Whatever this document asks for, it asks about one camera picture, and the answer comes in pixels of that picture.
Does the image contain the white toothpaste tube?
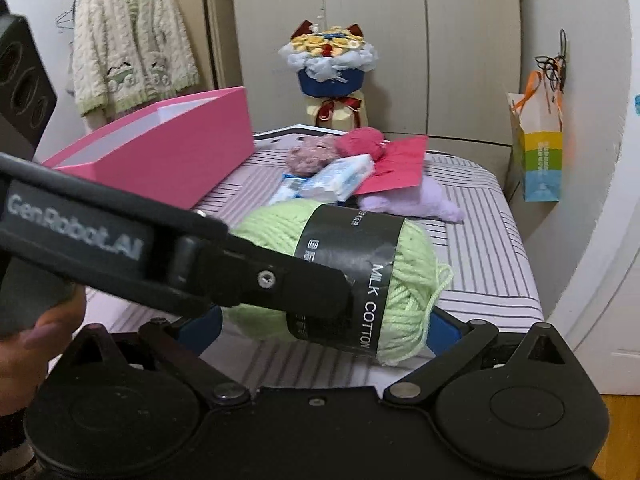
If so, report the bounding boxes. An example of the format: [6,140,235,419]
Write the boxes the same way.
[270,173,314,206]

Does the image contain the black hair ties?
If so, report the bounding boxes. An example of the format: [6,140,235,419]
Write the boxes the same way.
[535,29,569,94]

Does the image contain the light green yarn ball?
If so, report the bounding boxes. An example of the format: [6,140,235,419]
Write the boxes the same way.
[222,198,455,367]

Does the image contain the cream fuzzy cardigan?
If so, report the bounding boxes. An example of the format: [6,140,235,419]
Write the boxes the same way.
[71,0,201,129]

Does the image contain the flower bouquet with blue wrap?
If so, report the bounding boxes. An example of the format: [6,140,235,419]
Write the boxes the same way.
[278,19,379,129]

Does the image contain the dusty pink fuzzy scrunchie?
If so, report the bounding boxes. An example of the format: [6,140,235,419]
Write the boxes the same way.
[286,134,346,177]

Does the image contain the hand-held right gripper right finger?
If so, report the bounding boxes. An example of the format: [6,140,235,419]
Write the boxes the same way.
[382,309,576,407]

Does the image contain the beige wardrobe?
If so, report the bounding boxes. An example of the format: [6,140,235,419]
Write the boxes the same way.
[229,0,524,150]

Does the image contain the white blue tissue pack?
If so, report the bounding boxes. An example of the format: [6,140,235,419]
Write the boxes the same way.
[299,154,376,203]

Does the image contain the red envelope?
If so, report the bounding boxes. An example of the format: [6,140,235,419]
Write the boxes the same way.
[353,135,430,196]

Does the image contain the pink cardboard box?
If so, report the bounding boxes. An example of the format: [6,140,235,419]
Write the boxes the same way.
[40,86,256,211]

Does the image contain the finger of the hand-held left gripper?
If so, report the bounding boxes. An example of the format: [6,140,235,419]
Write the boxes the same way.
[200,236,359,322]

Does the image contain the purple plush toy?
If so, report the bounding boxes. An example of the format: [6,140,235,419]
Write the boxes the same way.
[357,177,466,224]

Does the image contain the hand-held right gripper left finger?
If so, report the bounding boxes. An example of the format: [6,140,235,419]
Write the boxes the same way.
[67,305,251,407]

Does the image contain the colourful striped paper gift bag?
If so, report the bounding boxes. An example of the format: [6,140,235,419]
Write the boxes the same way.
[507,70,566,204]

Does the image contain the pink yarn ball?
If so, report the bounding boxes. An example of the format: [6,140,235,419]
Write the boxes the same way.
[334,128,389,161]

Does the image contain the person's left hand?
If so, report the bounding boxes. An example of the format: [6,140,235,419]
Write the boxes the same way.
[0,290,89,417]

